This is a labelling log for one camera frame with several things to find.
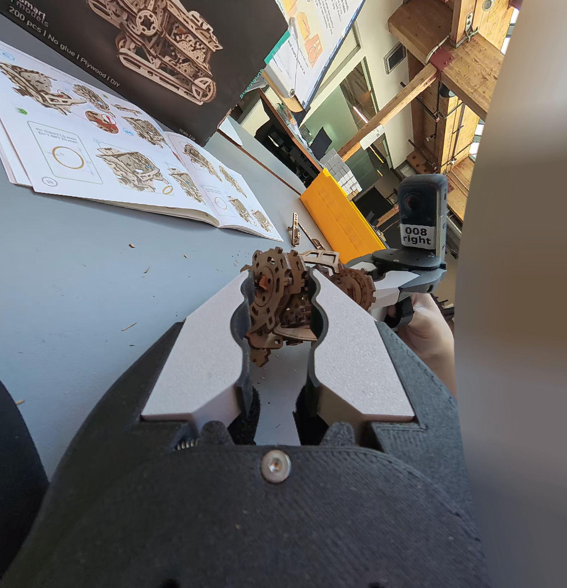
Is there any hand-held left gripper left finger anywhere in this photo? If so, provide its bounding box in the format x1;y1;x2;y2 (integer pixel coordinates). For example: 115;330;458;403
140;274;259;430

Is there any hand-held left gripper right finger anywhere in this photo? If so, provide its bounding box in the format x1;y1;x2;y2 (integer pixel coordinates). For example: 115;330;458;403
304;269;416;428

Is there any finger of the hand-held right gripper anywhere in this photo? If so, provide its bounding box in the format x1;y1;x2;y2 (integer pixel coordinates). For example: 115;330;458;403
347;257;384;277
368;270;403;323

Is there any brown wooden gear model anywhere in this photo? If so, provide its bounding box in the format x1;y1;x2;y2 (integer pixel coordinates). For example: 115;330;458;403
241;247;377;368

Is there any grey desk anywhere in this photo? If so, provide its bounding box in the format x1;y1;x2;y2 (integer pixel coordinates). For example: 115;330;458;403
0;7;380;488

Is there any person's right hand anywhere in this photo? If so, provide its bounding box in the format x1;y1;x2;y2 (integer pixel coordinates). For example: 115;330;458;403
388;294;458;398

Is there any yellow plastic bin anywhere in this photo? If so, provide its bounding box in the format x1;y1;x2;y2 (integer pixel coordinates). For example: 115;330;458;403
300;168;386;265

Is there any small wooden strip part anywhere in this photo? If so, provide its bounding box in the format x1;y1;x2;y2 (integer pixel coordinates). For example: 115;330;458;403
287;212;327;251

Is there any stack of white boxes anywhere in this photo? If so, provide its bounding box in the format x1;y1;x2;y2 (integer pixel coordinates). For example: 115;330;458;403
319;149;362;196

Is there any printed poster board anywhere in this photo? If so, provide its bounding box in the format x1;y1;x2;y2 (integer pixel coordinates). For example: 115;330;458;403
265;0;380;111

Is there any open instruction booklet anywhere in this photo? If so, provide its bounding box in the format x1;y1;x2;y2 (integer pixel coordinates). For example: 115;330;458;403
0;34;284;243

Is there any black model kit box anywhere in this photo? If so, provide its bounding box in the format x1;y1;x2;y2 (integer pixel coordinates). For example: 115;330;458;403
0;0;291;148

